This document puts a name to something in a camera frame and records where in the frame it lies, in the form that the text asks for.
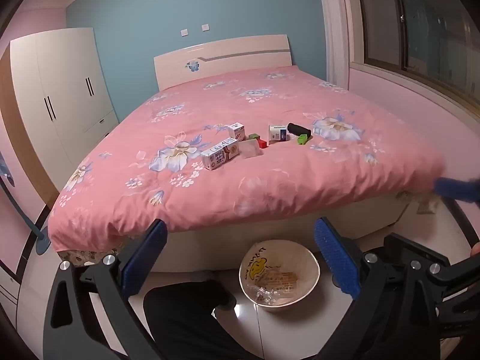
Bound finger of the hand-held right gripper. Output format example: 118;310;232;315
383;232;473;293
433;177;480;204

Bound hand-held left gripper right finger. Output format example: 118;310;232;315
314;217;439;360

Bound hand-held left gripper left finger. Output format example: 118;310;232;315
43;218;167;360

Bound white paper bowl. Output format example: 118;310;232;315
239;239;321;313

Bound white milk carton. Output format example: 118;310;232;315
201;137;241;172

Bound black cylinder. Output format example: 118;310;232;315
287;122;311;137

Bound white and blue box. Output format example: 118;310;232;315
268;124;290;144

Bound small white box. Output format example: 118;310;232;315
227;122;247;142

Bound floral bed sheet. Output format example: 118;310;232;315
60;190;441;268

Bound person's black pants leg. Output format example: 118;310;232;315
144;279;259;360

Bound clear plastic wrapper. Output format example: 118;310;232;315
248;282;280;305

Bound pink floral blanket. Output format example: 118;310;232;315
47;65;447;254

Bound blue stand object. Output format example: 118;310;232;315
0;154;52;254

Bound window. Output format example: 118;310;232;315
354;0;480;98

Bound white wardrobe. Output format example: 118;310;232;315
0;27;120;211

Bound white window side trim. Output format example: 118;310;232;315
315;0;353;91

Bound white bed headboard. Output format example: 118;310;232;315
153;34;293;91

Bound white bed frame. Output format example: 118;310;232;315
112;195;443;272

